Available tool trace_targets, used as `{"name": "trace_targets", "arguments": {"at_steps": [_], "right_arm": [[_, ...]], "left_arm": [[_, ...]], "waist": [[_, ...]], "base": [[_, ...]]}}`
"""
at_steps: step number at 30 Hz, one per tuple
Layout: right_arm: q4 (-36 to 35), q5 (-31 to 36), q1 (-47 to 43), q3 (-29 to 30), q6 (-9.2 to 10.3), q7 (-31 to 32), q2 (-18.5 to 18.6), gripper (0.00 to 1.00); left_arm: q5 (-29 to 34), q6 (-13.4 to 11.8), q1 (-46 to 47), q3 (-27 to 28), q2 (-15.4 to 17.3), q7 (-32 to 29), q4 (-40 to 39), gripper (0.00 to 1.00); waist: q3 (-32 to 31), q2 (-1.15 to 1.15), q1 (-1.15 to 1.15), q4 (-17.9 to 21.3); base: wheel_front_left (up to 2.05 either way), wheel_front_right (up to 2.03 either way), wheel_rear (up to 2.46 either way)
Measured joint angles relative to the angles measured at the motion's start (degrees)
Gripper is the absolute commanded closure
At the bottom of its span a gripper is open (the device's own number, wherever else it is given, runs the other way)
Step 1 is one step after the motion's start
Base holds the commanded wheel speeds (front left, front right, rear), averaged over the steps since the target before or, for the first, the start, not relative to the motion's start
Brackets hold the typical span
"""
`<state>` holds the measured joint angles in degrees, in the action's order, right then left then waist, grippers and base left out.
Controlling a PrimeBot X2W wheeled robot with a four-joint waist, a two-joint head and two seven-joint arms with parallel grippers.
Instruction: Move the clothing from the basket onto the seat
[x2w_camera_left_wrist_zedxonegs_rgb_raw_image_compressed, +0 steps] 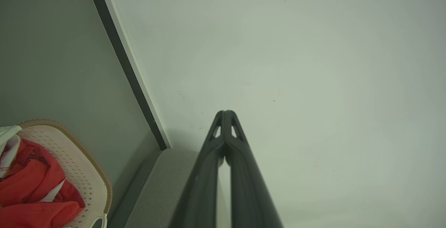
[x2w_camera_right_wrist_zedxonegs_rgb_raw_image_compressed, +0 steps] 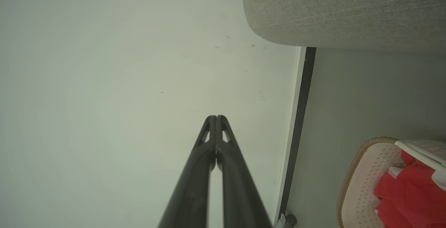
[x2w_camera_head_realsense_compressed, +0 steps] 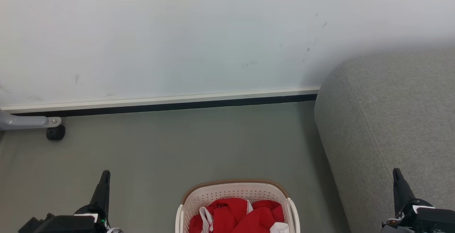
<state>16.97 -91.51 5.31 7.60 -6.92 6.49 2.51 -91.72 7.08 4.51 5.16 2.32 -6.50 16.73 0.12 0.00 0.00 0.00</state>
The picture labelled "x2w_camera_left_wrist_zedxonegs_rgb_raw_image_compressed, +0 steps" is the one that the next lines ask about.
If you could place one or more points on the cream perforated laundry basket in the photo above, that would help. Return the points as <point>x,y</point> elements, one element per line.
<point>87,172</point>

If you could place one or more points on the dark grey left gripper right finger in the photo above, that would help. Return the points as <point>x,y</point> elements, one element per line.
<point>247,193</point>

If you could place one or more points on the white and black baseboard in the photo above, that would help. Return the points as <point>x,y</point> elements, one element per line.
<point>122,47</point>

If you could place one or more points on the red and white garment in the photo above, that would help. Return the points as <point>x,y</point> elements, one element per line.
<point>31,189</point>

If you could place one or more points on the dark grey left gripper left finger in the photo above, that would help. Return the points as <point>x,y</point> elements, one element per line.
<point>202,186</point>

